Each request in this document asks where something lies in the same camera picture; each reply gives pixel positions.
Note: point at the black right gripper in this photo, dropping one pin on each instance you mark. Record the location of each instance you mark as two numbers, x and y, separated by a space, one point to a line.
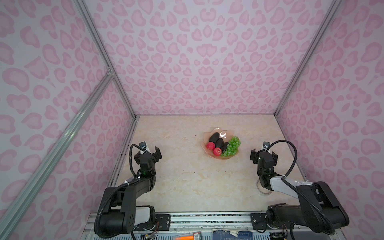
255 155

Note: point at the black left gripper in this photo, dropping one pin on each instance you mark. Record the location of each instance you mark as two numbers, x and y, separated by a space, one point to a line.
156 155

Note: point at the green fake grape bunch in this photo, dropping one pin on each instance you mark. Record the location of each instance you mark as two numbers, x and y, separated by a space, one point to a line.
233 147

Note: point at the dark fake avocado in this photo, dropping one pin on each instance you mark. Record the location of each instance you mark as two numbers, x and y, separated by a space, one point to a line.
225 146
219 143
214 138

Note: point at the red fake apple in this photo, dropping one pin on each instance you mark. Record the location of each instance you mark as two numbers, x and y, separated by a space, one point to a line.
217 151
210 146

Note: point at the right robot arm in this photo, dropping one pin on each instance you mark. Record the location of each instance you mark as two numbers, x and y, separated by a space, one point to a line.
318 208

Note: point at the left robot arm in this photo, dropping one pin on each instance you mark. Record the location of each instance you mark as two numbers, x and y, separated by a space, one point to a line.
118 212

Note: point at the pink scalloped fruit bowl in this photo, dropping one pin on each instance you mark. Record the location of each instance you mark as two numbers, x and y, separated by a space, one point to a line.
225 135

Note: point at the clear tape roll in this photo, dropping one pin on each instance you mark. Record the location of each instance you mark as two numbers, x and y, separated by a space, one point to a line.
263 191

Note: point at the blue box front edge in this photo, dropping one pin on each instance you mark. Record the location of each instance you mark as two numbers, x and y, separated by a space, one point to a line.
232 235

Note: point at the orange marker pen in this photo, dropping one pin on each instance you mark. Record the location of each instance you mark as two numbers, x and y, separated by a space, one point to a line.
191 236

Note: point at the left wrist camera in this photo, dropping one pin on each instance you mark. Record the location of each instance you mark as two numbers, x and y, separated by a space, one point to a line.
144 147

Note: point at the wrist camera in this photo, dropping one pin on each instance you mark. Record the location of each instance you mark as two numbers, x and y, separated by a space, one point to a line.
266 145
144 147

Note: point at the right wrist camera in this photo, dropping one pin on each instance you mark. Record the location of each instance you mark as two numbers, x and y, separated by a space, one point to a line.
266 145

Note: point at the aluminium frame rail back floor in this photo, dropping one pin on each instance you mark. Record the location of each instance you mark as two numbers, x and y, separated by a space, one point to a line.
220 115

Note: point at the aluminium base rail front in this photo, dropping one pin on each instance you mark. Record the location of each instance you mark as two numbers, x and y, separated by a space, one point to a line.
206 222

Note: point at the aluminium diagonal frame bar left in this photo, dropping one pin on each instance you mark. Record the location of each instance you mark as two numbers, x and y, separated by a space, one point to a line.
21 204

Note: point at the aluminium frame post back-left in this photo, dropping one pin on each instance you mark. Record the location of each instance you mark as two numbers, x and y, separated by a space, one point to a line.
91 26

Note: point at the aluminium frame post back-right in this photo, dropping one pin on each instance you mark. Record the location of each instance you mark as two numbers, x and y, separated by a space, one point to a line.
322 29

